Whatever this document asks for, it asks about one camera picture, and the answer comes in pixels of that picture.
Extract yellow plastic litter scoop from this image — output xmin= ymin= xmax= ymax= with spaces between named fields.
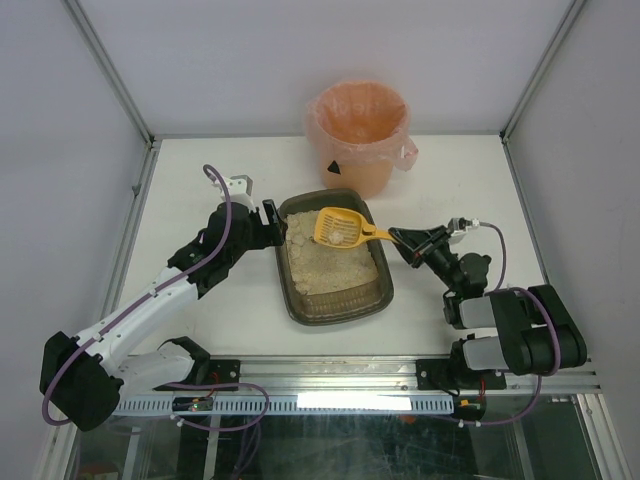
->
xmin=313 ymin=207 xmax=394 ymax=249

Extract dark grey litter box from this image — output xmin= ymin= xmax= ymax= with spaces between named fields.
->
xmin=276 ymin=189 xmax=394 ymax=326

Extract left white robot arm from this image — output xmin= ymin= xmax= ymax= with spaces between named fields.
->
xmin=39 ymin=200 xmax=286 ymax=432

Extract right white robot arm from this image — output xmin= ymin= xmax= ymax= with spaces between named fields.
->
xmin=389 ymin=218 xmax=588 ymax=394

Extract cat litter granules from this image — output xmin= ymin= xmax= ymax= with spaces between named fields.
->
xmin=285 ymin=211 xmax=379 ymax=295

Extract litter clump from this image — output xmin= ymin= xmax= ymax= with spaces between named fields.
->
xmin=327 ymin=231 xmax=346 ymax=248

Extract orange trash bin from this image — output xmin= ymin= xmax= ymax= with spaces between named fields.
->
xmin=319 ymin=84 xmax=409 ymax=198

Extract translucent pink bin liner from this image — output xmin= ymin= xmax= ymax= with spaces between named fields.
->
xmin=304 ymin=80 xmax=418 ymax=171

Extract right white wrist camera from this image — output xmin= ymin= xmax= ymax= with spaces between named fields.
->
xmin=447 ymin=217 xmax=481 ymax=238

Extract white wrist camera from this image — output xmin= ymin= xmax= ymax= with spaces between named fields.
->
xmin=217 ymin=175 xmax=255 ymax=211
xmin=447 ymin=217 xmax=481 ymax=238

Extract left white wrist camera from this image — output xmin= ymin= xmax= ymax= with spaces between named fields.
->
xmin=217 ymin=175 xmax=255 ymax=211

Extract aluminium mounting rail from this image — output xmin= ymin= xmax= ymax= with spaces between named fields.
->
xmin=119 ymin=354 xmax=600 ymax=397

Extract white slotted cable duct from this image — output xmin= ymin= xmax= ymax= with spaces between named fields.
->
xmin=114 ymin=392 xmax=454 ymax=417

